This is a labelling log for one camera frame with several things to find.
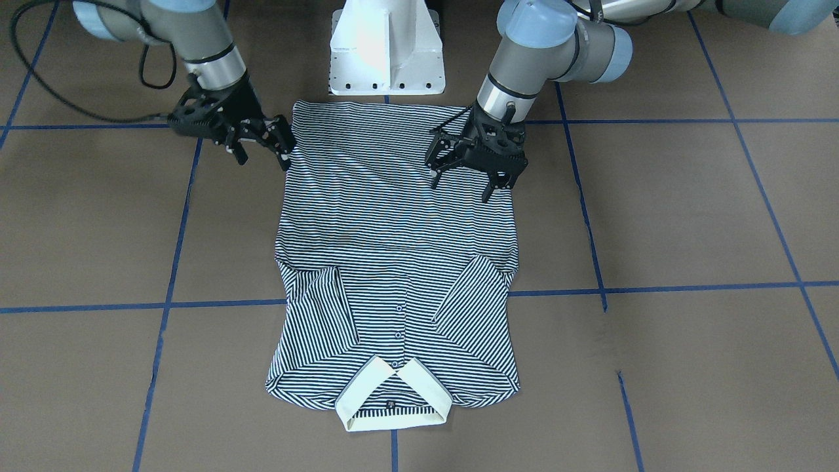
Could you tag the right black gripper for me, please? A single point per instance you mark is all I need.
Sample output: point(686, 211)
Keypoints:
point(240, 99)

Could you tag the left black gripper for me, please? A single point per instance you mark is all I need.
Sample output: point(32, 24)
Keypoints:
point(447, 148)

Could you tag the navy white striped polo shirt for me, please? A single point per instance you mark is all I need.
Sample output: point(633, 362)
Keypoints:
point(396, 292)

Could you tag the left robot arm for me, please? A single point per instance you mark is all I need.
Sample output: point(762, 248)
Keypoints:
point(565, 41)

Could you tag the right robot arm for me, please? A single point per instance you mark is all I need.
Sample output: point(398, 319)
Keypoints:
point(196, 30)

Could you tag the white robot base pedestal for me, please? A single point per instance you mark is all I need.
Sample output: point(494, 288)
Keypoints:
point(386, 48)

